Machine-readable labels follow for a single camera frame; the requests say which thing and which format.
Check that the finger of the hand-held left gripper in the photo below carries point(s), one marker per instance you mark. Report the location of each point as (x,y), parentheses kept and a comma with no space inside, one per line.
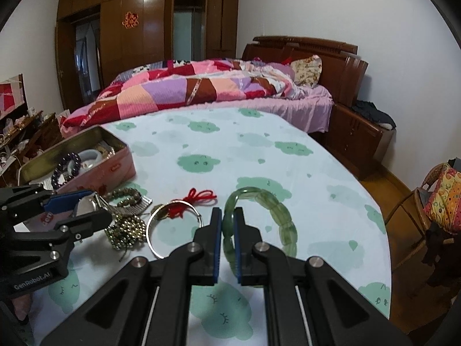
(68,202)
(93,220)

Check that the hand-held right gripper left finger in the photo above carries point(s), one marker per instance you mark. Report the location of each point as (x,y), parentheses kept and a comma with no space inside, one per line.
(216,245)

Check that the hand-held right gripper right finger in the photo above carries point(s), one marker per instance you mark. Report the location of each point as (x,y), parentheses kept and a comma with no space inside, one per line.
(237,245)

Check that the silver wristwatch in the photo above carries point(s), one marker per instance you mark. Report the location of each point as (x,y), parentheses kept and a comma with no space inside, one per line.
(86,207)

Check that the pink metal tin box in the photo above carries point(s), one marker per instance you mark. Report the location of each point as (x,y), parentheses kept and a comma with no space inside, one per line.
(108,173)

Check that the pale blue jade bangle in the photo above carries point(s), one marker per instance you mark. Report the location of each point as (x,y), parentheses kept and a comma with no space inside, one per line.
(95,156)

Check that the thin silver bangle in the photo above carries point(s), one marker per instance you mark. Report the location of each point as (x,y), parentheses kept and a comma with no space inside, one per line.
(148,229)

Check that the person's left hand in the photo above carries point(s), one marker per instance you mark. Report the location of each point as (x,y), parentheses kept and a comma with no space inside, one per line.
(22,306)

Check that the printed paper sheets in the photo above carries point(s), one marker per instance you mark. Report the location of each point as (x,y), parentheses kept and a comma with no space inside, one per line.
(106,149)

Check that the wooden television cabinet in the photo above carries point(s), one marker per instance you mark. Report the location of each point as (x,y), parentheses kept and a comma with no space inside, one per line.
(46,133)

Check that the red white paper bag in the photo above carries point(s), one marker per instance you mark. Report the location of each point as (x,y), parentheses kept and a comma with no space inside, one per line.
(64,116)

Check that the flat screen television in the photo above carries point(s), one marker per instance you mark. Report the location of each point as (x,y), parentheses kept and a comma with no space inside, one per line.
(12,97)

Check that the patchwork quilt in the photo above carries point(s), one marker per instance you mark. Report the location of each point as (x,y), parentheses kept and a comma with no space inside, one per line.
(162,90)

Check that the pink bed sheet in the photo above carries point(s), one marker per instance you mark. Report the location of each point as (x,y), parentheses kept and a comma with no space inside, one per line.
(302,111)

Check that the black white patterned blanket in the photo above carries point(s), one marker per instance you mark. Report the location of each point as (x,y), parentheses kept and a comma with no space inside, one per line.
(144,68)

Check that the wooden nightstand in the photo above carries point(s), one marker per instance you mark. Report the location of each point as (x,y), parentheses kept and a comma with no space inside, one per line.
(353,140)

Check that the brown wooden wardrobe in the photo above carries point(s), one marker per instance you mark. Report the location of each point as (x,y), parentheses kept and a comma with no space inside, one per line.
(151,43)

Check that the floral pillow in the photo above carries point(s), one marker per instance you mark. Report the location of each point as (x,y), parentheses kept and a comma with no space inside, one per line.
(306,70)

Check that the dark clothes pile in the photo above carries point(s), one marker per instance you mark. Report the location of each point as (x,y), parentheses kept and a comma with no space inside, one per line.
(371,111)

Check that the red paper decoration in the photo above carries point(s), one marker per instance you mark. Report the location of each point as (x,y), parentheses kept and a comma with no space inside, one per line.
(130,20)

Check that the dark wooden bed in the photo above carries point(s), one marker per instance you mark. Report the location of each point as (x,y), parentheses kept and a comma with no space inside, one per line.
(342,68)

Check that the dark garment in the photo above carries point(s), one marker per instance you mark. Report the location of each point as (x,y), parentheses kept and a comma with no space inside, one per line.
(443,256)

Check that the wicker chair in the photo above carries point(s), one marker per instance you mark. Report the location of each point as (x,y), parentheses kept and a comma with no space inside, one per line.
(434,173)

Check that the colourful patterned cushion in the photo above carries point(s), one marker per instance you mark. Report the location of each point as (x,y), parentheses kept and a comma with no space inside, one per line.
(446,198)

